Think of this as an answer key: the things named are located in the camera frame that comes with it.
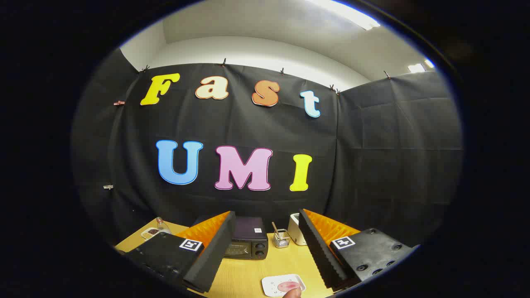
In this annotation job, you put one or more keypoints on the small ceiling light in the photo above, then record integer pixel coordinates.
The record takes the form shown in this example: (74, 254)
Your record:
(418, 67)

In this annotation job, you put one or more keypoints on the long ceiling light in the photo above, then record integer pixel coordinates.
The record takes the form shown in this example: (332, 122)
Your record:
(348, 12)

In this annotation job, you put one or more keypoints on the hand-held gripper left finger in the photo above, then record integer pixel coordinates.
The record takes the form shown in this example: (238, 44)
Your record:
(221, 244)

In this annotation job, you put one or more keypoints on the wooden stick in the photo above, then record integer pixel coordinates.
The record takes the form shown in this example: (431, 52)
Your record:
(274, 227)

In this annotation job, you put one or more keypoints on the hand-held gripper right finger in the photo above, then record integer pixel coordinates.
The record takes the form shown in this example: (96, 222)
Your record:
(316, 248)

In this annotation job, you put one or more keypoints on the white square plate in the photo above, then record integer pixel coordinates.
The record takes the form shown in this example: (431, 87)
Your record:
(271, 285)

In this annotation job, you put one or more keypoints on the black toaster oven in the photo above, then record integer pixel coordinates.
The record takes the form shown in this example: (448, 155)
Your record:
(248, 232)

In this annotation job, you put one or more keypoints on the clear plastic bottle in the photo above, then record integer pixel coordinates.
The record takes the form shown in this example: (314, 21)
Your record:
(162, 227)

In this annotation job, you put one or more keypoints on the white pop-up toaster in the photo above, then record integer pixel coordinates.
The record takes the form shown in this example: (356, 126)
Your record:
(296, 231)

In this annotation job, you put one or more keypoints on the pink round meat slice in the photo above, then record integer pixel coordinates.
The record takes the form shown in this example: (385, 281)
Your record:
(285, 285)

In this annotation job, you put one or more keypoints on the small white dish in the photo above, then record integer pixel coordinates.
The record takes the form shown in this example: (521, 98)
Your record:
(150, 233)

